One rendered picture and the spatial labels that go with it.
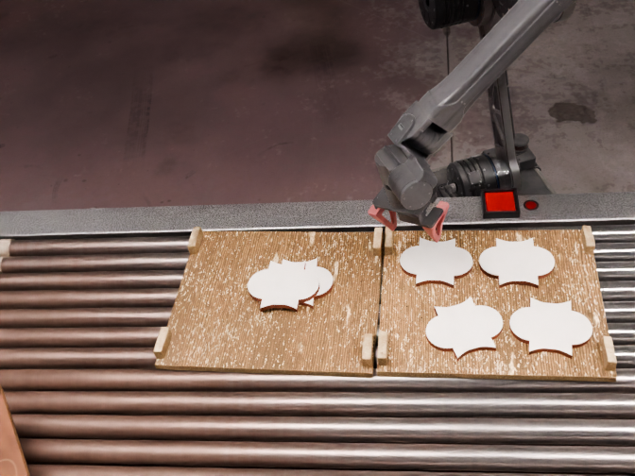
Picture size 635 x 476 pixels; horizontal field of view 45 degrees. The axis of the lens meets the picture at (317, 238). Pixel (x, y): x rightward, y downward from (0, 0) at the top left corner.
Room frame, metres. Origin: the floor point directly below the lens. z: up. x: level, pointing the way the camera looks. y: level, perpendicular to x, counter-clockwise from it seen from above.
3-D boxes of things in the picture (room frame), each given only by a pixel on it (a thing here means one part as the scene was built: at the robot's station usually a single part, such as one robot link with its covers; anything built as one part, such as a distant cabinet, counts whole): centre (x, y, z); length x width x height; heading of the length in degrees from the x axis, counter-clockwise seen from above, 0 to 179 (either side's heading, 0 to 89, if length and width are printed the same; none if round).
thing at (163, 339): (0.90, 0.32, 0.95); 0.06 x 0.02 x 0.03; 166
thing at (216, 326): (0.99, 0.10, 0.93); 0.41 x 0.35 x 0.02; 76
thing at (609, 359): (0.72, -0.46, 0.95); 0.06 x 0.02 x 0.03; 167
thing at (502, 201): (1.14, -0.40, 0.92); 0.06 x 0.06 x 0.01; 78
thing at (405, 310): (0.89, -0.30, 0.93); 0.41 x 0.35 x 0.02; 77
